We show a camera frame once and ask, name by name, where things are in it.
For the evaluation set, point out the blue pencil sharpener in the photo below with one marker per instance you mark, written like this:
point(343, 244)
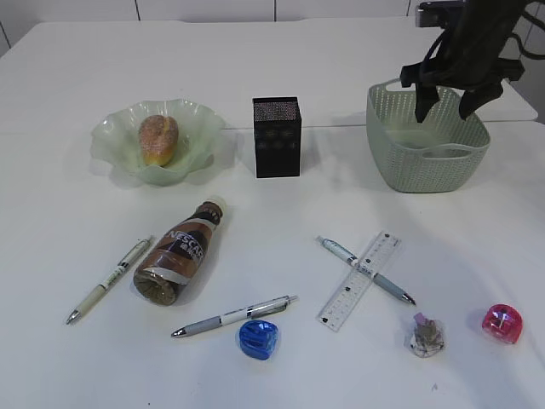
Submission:
point(258, 339)

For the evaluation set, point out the sugared bread roll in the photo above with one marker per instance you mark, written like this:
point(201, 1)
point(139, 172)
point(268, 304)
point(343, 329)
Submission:
point(158, 138)

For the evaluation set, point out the green plastic woven basket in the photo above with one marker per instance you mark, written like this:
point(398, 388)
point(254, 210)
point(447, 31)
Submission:
point(437, 155)

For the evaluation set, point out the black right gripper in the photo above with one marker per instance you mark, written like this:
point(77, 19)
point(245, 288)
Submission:
point(467, 56)

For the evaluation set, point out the paper ball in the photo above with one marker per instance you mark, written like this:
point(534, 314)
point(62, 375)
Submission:
point(427, 337)

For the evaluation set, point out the brown Nescafe coffee bottle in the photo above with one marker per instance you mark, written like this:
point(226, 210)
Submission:
point(170, 266)

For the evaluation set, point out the black mesh pen holder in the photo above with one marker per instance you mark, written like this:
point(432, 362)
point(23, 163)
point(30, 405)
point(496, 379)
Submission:
point(277, 135)

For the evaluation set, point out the green wavy glass bowl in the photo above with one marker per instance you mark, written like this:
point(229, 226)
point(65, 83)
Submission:
point(116, 140)

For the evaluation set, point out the clear plastic ruler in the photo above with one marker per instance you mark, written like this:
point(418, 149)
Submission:
point(359, 279)

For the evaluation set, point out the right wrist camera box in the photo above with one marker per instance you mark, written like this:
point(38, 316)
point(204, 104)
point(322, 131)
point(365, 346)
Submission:
point(438, 13)

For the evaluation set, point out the grey pen under ruler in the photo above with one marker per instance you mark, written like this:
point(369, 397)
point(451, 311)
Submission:
point(350, 259)

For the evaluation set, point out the grey white centre pen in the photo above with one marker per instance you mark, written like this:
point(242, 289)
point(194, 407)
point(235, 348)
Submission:
point(251, 312)

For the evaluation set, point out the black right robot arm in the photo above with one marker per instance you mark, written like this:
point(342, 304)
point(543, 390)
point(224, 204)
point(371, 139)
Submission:
point(466, 55)

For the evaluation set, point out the beige pen on left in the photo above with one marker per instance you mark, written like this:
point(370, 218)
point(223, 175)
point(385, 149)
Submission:
point(122, 267)

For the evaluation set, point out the pink pencil sharpener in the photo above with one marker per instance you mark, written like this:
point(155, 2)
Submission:
point(504, 323)

